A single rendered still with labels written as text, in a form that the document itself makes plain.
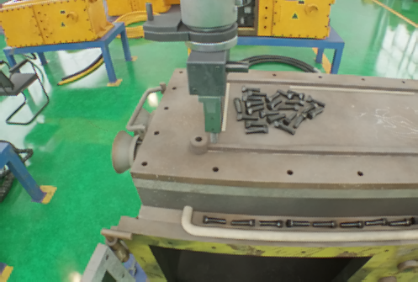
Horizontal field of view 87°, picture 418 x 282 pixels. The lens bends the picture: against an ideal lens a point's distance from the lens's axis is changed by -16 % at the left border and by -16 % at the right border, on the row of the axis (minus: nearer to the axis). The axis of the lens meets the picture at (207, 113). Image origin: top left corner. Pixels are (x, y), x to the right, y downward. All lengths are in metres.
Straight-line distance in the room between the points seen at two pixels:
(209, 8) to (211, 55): 0.06
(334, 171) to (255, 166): 0.17
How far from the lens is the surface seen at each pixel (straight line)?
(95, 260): 0.65
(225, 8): 0.33
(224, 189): 0.55
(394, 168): 0.65
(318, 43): 3.31
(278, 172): 0.55
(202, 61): 0.32
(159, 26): 0.35
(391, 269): 0.87
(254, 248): 0.62
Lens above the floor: 1.78
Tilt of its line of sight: 38 degrees down
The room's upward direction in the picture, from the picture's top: 3 degrees counter-clockwise
